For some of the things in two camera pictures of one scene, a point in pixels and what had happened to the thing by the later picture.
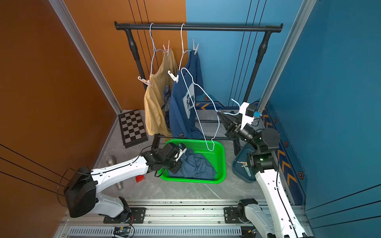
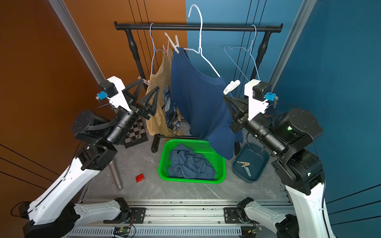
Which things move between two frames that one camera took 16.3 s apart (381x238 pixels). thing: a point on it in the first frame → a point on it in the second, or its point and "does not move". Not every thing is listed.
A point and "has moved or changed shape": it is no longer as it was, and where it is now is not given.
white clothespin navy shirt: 196,48 → 175,44
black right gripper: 235,127 → 240,118
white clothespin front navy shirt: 174,78 → 232,85
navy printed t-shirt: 186,86 has moved or changed shape
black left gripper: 176,169 → 140,109
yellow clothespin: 245,163 does not move
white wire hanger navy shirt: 182,46 → 200,46
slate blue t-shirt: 194,165 does not move
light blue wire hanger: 214,104 → 247,50
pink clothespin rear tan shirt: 166,50 does not move
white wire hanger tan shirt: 154,49 does not move
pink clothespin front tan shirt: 145,81 does not move
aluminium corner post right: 304,15 does not move
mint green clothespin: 247,171 does not move
